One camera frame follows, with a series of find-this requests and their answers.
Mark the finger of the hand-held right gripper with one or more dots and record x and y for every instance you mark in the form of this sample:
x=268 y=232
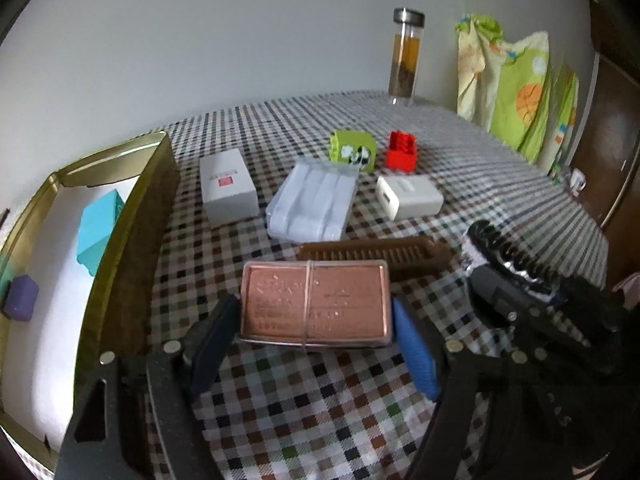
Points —
x=495 y=295

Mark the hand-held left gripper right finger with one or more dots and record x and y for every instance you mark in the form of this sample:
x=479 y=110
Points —
x=415 y=355

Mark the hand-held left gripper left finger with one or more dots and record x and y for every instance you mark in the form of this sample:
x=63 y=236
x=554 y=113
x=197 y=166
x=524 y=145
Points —
x=215 y=347

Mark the black ribbed object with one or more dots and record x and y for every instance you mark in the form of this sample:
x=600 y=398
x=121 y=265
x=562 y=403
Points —
x=500 y=250

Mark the copper rectangular tin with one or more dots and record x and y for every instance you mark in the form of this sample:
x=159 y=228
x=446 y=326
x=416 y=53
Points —
x=320 y=305

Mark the gold tin box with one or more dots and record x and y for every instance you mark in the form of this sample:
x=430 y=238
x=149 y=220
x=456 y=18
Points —
x=135 y=260

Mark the white power adapter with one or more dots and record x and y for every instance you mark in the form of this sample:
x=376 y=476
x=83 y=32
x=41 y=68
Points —
x=410 y=195

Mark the white box with red label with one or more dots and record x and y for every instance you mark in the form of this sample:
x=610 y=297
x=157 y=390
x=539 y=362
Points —
x=227 y=195

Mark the pink cloth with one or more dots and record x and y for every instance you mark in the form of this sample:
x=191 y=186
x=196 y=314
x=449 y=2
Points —
x=629 y=290

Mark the brown wooden comb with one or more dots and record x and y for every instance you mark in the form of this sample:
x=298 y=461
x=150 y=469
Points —
x=360 y=250

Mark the teal small box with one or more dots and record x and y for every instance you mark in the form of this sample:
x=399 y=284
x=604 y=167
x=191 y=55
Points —
x=97 y=230

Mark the red toy block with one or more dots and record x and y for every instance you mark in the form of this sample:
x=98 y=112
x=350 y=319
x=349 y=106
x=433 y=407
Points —
x=400 y=157

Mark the white paper liner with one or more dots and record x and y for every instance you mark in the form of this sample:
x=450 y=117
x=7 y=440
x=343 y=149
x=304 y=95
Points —
x=45 y=310

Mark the white plastic tray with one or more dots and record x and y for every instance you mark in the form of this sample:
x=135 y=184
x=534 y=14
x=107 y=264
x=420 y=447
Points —
x=312 y=200

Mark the purple block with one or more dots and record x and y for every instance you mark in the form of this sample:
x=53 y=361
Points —
x=20 y=297

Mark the brown wooden door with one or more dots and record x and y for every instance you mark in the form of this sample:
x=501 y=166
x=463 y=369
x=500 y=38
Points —
x=620 y=135

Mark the green printed cloth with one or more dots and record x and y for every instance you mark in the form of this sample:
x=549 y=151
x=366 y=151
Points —
x=520 y=90

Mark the green toy block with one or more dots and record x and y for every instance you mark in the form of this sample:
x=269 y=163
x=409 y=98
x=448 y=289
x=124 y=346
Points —
x=350 y=147

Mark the checkered tablecloth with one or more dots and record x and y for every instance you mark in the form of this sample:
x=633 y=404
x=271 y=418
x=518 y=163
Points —
x=310 y=125

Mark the glass tea bottle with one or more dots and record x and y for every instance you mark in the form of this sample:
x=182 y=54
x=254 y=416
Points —
x=405 y=60

